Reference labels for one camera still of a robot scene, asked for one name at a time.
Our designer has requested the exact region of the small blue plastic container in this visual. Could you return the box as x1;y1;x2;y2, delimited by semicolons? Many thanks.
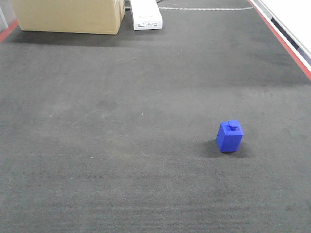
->
216;120;244;152

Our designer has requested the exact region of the white long carton box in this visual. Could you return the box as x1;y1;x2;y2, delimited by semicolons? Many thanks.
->
130;0;163;31

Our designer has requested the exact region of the large cardboard box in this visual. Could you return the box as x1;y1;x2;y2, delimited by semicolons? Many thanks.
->
11;0;125;35

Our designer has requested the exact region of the conveyor side rail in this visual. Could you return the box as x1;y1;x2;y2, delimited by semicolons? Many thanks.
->
250;0;311;78

